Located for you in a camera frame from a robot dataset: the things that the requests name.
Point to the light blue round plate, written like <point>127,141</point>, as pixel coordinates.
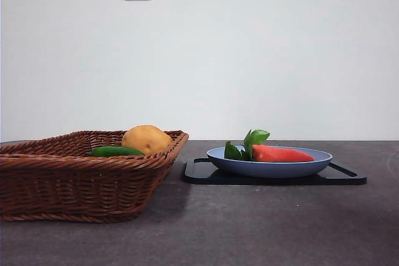
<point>268,169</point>

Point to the orange carrot with green leaves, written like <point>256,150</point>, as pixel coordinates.
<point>280,154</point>

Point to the yellow-brown potato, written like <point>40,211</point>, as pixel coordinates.
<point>146,139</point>

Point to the black flat tray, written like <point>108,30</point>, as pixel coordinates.
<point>202,178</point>

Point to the green pepper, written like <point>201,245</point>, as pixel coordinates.
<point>115,151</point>

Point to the brown wicker basket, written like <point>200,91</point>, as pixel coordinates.
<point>78,185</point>

